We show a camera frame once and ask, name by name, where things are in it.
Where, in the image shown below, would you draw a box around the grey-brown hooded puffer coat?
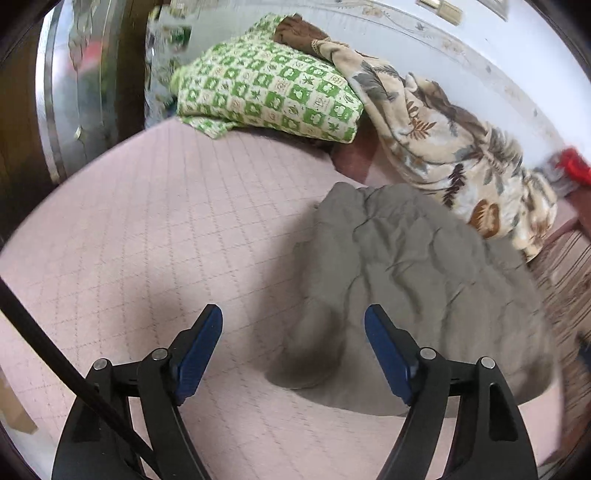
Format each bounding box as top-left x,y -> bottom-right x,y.
266,183 -> 557,416

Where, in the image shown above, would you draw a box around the beige wall switch plates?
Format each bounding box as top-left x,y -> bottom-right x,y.
416,0 -> 463,26

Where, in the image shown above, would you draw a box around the brown knitted cloth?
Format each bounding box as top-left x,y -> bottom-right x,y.
273,14 -> 329,57

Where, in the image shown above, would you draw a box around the stained glass wooden door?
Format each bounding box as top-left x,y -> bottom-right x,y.
1,0 -> 160,240

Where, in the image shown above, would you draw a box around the leaf print beige blanket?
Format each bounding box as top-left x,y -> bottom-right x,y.
311,39 -> 557,260

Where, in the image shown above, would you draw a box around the green white patterned pillow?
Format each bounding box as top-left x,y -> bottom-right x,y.
169,14 -> 363,144

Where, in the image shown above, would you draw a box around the grey cloth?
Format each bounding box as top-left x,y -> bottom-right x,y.
536,154 -> 579,198

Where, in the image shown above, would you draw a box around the red cloth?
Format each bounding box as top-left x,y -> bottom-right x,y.
558,147 -> 591,187

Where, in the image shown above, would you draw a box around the floral patterned curtain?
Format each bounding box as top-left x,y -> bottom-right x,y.
144,1 -> 192,129

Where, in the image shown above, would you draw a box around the striped floral beige cushion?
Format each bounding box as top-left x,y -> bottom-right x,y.
528,225 -> 591,370

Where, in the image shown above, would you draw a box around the pink quilted bed mattress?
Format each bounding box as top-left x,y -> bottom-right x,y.
1,120 -> 402,479

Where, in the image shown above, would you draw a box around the black cable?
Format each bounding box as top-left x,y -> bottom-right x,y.
0,276 -> 164,480

